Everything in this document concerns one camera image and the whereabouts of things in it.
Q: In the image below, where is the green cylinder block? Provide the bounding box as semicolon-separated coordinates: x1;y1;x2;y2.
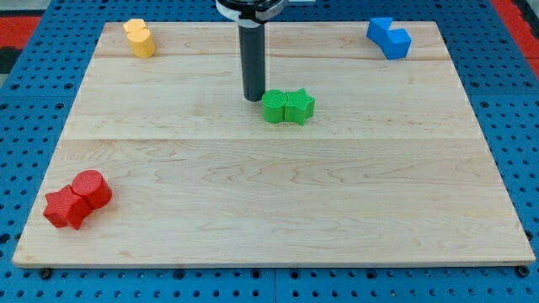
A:
262;89;287;124

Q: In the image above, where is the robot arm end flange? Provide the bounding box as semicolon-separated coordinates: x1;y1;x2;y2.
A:
216;0;288;24

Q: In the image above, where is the wooden board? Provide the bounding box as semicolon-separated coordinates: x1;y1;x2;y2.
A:
13;21;536;268

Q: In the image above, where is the green star block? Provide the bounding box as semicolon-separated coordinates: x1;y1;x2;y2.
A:
284;88;316;125

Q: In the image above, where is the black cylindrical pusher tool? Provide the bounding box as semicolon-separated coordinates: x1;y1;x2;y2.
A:
238;19;265;102

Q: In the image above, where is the blue angular block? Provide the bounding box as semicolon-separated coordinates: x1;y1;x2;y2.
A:
366;17;393;45

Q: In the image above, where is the yellow heart block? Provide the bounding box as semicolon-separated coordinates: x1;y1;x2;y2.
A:
126;28;156;59

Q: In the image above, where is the blue cube block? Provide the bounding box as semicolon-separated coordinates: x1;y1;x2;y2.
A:
381;29;412;60

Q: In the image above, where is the red cylinder block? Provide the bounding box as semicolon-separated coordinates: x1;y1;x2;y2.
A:
72;170;112;210

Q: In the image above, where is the red star block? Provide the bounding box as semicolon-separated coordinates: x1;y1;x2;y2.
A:
43;185;93;230

